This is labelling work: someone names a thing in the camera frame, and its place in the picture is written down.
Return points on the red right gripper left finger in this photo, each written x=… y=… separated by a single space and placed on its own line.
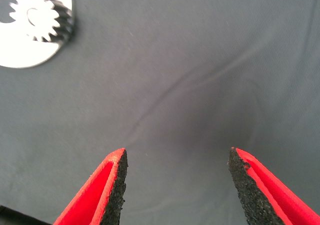
x=100 y=197

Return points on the steel planetary gear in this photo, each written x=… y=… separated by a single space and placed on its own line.
x=42 y=22

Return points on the round metal carrier plate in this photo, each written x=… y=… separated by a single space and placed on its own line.
x=22 y=52

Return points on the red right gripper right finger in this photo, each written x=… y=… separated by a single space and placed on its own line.
x=270 y=200

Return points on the black frame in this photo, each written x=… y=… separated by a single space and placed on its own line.
x=15 y=218

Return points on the dark grey table cloth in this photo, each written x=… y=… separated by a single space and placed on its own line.
x=175 y=72

